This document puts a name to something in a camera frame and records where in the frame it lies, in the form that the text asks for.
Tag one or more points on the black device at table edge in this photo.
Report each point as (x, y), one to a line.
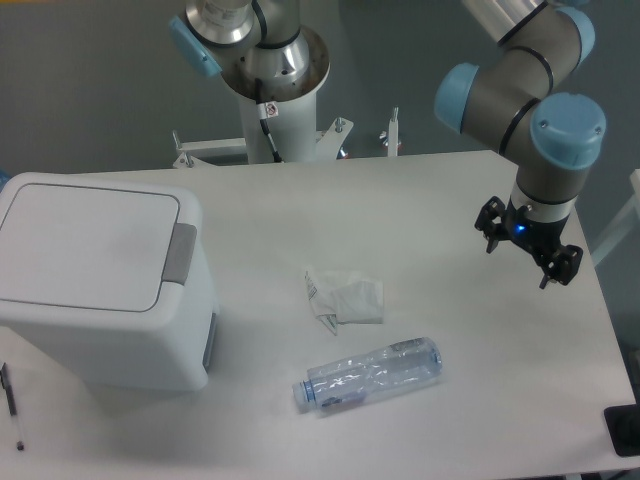
(623, 426)

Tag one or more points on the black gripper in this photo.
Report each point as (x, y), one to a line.
(535, 227)

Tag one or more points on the white frame at right edge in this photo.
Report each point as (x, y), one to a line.
(621, 225)

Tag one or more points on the crushed clear plastic bottle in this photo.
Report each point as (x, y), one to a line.
(396, 369)

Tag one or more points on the crumpled white paper wrapper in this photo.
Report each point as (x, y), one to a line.
(344, 297)

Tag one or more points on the black pen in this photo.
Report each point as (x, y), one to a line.
(12, 406)

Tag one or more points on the white bracket with bolt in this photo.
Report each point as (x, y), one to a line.
(390, 138)

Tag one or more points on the grey lid push button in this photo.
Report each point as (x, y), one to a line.
(180, 252)

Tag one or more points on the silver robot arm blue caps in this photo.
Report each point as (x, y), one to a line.
(514, 107)

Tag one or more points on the white trash can lid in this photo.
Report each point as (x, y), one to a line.
(84, 247)

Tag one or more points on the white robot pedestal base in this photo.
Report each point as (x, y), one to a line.
(276, 92)

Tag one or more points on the white trash can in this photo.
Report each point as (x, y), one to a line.
(166, 347)

